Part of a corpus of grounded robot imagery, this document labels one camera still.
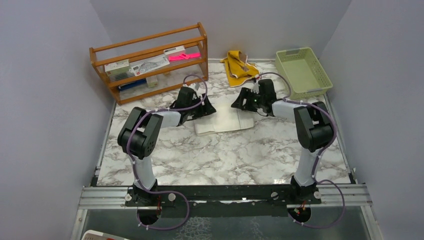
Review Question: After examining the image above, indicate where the clear protractor ruler pack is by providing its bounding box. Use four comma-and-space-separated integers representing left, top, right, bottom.
129, 54, 170, 76

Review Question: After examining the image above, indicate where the wooden shelf rack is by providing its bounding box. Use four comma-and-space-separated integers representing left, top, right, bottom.
89, 22, 209, 105

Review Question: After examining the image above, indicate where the green plastic basket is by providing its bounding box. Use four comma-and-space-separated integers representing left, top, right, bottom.
275, 47, 333, 100

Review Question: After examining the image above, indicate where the white towel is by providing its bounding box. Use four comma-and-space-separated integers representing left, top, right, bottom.
194, 102, 255, 136

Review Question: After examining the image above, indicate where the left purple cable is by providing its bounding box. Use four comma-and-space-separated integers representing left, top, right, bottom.
125, 74, 209, 232

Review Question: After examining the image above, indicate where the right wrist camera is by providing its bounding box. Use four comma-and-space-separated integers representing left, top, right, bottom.
251, 78, 260, 94

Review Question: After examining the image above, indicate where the small white green box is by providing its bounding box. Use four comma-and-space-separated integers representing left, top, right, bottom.
145, 75, 159, 88

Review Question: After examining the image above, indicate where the purple cable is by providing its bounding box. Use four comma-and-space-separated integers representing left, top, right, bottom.
125, 74, 209, 232
251, 71, 346, 230

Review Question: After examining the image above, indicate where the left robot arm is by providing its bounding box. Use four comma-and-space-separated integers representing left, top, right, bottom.
117, 86, 216, 206

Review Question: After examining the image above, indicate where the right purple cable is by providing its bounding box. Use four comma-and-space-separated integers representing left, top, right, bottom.
251, 71, 346, 230

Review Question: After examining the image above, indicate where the blue box on shelf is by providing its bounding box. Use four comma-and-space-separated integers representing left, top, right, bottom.
118, 78, 147, 92

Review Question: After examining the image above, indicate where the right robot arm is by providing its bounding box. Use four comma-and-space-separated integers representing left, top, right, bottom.
231, 79, 337, 204

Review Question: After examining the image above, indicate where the white box with red label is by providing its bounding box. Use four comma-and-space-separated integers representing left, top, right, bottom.
104, 59, 131, 81

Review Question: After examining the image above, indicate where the pink ruler set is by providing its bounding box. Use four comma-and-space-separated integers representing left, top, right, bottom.
168, 52, 202, 62

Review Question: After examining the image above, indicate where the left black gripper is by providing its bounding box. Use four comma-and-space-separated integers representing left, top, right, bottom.
185, 93, 215, 119

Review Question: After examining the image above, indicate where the yellow towel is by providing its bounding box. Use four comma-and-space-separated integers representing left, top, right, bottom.
220, 50, 260, 88

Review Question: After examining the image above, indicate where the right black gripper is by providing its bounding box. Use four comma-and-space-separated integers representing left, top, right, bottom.
231, 87, 265, 113

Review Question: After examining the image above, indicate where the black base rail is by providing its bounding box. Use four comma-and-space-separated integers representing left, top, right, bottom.
124, 184, 322, 218

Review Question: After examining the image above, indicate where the white pack behind pink ruler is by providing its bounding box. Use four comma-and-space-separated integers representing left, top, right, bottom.
163, 45, 186, 58

